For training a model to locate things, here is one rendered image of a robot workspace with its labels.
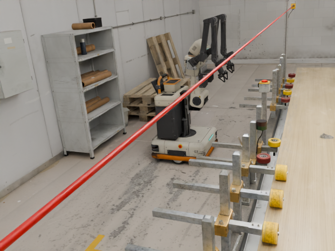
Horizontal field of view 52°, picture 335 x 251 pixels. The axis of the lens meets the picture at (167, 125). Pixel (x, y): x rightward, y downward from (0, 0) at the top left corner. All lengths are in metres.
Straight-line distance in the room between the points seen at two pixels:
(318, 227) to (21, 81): 3.07
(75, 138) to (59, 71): 0.85
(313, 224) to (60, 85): 3.43
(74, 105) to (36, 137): 0.58
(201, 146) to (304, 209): 2.33
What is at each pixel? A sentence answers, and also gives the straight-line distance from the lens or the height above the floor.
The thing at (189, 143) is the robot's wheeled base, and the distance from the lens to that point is 3.90.
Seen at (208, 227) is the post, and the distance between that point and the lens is 1.20.
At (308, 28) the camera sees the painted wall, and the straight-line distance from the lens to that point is 9.66.
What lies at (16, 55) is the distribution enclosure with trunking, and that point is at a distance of 3.76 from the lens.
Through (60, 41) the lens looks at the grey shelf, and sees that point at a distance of 4.20.
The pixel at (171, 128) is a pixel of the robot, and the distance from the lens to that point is 3.91.
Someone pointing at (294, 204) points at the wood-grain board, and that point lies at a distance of 1.69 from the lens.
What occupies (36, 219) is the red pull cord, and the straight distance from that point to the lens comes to 0.33.
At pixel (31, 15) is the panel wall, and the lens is 4.31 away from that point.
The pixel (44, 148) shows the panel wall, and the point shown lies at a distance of 4.43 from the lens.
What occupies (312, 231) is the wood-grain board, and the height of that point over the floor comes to 0.90.
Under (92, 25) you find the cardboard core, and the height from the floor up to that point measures 1.59.
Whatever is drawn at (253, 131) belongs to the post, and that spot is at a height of 1.05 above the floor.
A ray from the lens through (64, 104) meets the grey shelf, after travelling 4.40.
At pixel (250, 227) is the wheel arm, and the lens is 1.43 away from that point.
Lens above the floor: 1.81
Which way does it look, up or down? 20 degrees down
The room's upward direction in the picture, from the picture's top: 5 degrees counter-clockwise
